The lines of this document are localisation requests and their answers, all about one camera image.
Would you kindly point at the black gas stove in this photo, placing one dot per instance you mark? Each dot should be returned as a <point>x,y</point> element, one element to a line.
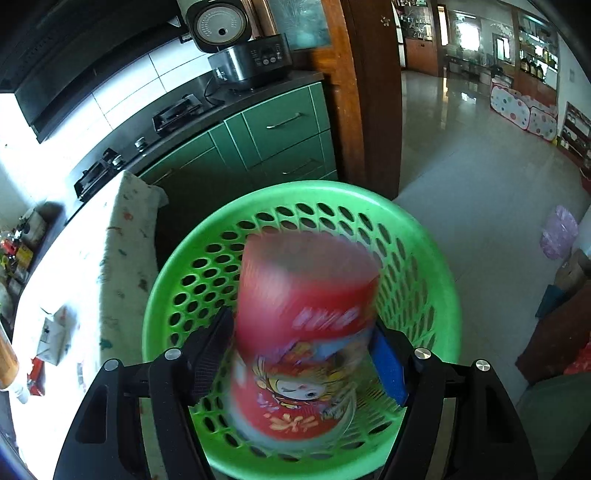
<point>175,113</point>

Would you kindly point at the printed white tablecloth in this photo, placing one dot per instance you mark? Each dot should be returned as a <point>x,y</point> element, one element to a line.
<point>92,277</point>

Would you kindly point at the orange tea bottle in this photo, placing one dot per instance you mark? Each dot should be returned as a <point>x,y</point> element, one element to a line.
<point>7,364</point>

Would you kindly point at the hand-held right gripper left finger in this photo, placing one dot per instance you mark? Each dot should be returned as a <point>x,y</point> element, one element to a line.
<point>207,364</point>

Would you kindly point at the pink plastic bag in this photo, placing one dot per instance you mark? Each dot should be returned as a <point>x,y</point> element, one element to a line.
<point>558,233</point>

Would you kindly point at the green kitchen cabinet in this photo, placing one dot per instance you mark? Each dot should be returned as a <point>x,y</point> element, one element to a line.
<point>277,134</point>

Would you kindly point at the group of condiment bottles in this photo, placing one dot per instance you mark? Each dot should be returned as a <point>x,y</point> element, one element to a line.
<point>23,249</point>

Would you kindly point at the polka dot playpen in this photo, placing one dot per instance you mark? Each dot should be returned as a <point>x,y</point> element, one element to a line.
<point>521,110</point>

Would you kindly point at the brown wooden door frame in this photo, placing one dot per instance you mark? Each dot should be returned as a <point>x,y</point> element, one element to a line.
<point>364,92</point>

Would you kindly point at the black rice cooker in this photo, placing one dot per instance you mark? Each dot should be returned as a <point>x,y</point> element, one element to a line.
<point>249,60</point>

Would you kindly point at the white and blue milk carton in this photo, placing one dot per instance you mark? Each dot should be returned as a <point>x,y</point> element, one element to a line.
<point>53,337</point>

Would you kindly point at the black range hood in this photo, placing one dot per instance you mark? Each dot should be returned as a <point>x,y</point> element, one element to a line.
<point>69,60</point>

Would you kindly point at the green plastic basket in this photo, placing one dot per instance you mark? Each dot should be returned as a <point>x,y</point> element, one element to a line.
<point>415,240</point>

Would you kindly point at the red printed plastic cup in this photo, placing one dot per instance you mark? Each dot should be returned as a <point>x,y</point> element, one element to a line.
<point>300,300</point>

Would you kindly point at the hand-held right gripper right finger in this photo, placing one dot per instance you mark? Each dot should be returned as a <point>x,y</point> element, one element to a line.
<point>390,369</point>

